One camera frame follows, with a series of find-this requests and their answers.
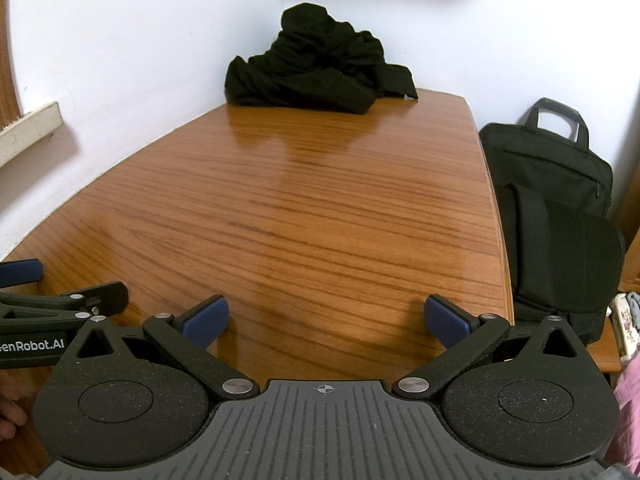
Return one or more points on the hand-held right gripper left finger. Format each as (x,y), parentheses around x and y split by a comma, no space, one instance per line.
(205,322)

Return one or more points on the wooden window frame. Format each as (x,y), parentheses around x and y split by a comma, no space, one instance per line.
(4,70)

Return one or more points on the pink cloth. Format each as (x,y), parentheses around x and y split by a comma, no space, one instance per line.
(630,410)

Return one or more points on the black garment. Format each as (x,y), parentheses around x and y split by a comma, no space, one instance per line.
(310,70)

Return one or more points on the floral cloth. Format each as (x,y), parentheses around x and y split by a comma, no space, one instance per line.
(631,325)

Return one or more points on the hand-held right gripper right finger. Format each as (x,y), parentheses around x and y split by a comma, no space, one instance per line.
(445,321)

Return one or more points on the beige window sill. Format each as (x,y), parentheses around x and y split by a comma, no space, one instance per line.
(27,130)

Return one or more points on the person's left hand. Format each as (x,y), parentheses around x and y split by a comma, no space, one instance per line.
(10,412)

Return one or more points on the black laptop bag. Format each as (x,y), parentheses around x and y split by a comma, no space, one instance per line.
(550,200)

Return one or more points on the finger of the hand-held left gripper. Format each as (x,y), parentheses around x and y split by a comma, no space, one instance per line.
(100,297)
(20,273)

